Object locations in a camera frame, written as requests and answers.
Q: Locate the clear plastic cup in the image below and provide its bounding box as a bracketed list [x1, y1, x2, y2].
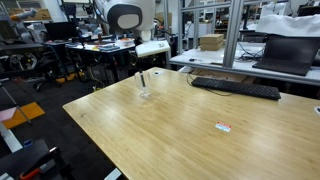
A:
[134, 70, 152, 100]

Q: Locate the black marker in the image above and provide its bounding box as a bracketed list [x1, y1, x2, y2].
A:
[138, 68, 147, 90]

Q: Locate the white orange bowl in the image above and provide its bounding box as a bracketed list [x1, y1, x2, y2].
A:
[120, 37, 136, 47]

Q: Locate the white workbench shelf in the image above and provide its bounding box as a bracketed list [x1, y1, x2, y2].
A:
[168, 41, 320, 87]

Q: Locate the cluttered background table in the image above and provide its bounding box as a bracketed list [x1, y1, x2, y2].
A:
[64, 34, 179, 84]

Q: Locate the blue book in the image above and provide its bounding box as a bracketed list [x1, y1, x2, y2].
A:
[97, 44, 121, 52]

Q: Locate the flat cardboard box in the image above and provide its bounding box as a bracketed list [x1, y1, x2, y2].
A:
[200, 42, 224, 52]

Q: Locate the flat cardboard sheet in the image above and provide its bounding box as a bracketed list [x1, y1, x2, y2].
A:
[188, 67, 257, 85]

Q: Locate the red white sticker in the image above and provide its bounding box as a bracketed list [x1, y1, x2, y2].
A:
[214, 120, 233, 133]

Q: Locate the large cardboard box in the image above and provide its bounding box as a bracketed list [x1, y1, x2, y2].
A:
[199, 33, 225, 46]

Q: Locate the black computer keyboard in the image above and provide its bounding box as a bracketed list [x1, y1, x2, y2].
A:
[190, 76, 282, 101]

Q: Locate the yellow floor object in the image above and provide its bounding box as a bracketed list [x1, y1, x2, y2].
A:
[54, 71, 85, 85]

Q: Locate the black office chair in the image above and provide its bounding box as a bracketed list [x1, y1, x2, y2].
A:
[32, 54, 64, 92]

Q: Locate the black monitor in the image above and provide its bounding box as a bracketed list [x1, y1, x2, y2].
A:
[43, 21, 78, 42]

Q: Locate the black laptop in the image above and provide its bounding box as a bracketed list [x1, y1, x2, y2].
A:
[251, 34, 320, 77]

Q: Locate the orange floor mat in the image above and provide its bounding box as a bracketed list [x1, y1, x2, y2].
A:
[1, 101, 46, 130]

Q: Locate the black steering wheel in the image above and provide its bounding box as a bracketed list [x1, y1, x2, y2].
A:
[7, 52, 38, 72]

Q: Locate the small blue block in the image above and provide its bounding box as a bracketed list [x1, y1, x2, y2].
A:
[22, 138, 34, 148]

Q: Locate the white cloth cover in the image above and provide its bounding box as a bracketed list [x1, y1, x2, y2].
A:
[254, 13, 320, 39]

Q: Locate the grey tripod leg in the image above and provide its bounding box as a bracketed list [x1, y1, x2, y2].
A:
[0, 80, 33, 126]

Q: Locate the black equipment case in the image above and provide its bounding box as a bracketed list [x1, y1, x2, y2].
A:
[0, 137, 74, 180]

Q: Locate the white orange background robot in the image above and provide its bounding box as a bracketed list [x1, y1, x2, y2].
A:
[9, 6, 39, 24]

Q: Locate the pink paper sheet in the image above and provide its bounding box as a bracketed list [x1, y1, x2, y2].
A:
[0, 106, 18, 123]

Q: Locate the black keyboard cable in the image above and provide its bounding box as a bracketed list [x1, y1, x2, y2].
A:
[185, 71, 236, 98]

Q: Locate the thin aluminium frame post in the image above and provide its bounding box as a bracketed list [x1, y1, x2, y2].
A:
[162, 0, 173, 70]

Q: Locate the wide aluminium frame post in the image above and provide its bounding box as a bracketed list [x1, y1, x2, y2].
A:
[222, 0, 247, 70]

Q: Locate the black cable bundle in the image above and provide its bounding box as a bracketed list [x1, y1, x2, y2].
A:
[234, 40, 267, 64]

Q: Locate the orange handle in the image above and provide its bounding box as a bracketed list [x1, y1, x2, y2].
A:
[18, 166, 43, 180]

